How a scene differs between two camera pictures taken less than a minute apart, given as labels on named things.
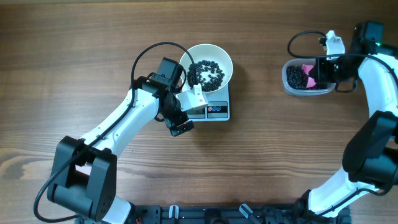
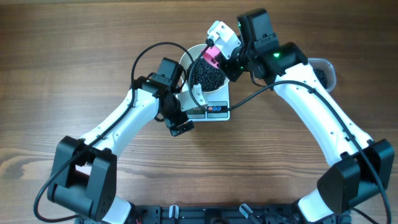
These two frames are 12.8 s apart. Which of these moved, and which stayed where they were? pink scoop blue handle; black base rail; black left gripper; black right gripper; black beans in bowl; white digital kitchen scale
Moved: pink scoop blue handle; black right gripper
Stayed: black left gripper; black base rail; black beans in bowl; white digital kitchen scale
